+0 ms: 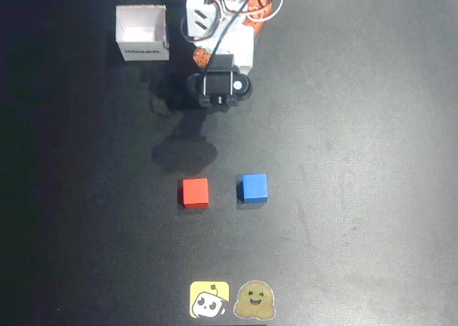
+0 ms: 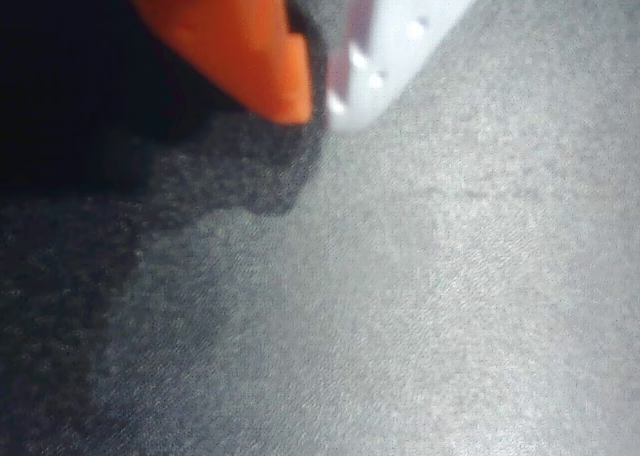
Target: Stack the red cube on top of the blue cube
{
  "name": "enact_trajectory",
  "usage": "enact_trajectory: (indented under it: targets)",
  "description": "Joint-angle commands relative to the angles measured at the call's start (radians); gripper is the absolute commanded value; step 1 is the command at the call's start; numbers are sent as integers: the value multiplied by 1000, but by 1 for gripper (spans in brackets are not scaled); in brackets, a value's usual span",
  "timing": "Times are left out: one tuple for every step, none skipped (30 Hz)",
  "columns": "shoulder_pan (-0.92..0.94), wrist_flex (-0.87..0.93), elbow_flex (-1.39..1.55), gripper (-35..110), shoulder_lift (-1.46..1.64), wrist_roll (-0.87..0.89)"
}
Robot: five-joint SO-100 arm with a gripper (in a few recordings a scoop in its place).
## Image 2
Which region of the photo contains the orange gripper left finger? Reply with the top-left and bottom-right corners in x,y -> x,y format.
117,0 -> 315,126

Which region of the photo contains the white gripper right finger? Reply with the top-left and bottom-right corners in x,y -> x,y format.
325,0 -> 497,136

